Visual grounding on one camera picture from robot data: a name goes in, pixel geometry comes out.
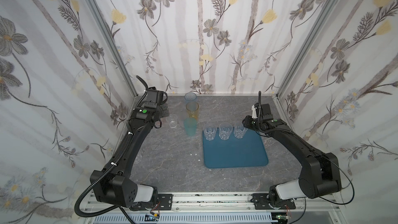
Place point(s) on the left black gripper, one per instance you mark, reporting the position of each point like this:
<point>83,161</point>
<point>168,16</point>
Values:
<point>162,111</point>

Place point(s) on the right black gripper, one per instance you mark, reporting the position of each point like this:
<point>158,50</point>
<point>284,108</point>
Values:
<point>249,122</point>

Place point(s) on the clear faceted glass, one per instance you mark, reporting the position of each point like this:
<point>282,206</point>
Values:
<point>209,131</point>
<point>239,130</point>
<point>225,130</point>

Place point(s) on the teal plastic tray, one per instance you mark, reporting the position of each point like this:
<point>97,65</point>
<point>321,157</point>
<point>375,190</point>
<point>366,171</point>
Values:
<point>248,151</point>

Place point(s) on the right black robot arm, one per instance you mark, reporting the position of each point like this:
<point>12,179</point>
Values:
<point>320,172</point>

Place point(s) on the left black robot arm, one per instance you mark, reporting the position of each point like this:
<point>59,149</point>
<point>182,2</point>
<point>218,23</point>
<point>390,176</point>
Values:
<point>113,185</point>

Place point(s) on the blue tall plastic cup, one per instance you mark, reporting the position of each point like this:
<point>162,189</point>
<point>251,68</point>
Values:
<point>190,97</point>

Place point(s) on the yellow tall plastic cup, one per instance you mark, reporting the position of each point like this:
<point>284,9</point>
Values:
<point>192,109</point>

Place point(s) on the green tall plastic cup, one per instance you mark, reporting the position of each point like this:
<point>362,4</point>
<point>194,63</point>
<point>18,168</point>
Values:
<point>190,126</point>

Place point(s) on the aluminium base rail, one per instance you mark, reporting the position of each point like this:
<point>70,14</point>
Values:
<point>306,212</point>

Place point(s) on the white perforated cable duct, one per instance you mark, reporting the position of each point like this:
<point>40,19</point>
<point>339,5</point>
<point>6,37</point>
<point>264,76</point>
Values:
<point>204,218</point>

